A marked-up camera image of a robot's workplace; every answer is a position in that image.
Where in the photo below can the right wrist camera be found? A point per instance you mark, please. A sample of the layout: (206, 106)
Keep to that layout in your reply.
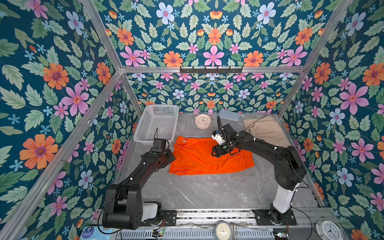
(218, 137)

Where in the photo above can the black wall hook rail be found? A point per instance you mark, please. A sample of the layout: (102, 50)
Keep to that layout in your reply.
(210, 70)

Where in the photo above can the white round corner clock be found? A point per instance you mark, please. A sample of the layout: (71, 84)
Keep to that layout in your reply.
(328, 230)

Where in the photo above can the grey-blue pencil case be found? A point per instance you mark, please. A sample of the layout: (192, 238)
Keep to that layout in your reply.
(228, 115)

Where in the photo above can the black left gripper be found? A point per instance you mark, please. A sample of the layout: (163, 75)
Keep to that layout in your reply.
(171, 157)

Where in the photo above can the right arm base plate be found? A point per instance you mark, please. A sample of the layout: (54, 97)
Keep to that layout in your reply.
(267, 217)

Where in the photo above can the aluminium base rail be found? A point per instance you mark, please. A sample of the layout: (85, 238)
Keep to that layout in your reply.
(199, 224)

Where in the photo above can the white plastic laundry basket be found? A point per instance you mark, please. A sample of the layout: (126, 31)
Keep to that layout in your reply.
(157, 121)

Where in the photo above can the pink round alarm clock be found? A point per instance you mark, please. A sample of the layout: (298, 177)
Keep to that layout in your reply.
(203, 121)

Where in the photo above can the beige round front clock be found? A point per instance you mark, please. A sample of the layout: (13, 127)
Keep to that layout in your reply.
(223, 231)

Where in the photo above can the orange shorts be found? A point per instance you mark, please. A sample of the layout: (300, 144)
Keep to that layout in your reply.
(194, 157)

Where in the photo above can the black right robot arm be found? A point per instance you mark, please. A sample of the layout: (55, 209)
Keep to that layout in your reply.
(289, 168)

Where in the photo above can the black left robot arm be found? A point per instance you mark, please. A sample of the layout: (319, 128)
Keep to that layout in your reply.
(124, 207)

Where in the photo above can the beige drawstring shorts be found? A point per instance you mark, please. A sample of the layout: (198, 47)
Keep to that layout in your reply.
(267, 129)

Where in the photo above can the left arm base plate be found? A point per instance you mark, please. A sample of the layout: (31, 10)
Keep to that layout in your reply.
(168, 218)

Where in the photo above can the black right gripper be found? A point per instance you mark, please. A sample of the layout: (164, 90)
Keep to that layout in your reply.
(217, 149)

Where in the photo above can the blue tissue pack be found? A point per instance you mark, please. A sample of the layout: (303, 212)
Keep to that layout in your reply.
(98, 233)

